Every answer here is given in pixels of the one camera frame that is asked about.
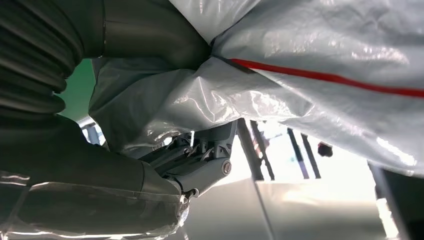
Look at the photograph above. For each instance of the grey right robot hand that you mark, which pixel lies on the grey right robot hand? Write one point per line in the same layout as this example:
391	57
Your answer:
82	182

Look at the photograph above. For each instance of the green conveyor belt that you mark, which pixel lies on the green conveyor belt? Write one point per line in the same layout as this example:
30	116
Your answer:
78	89

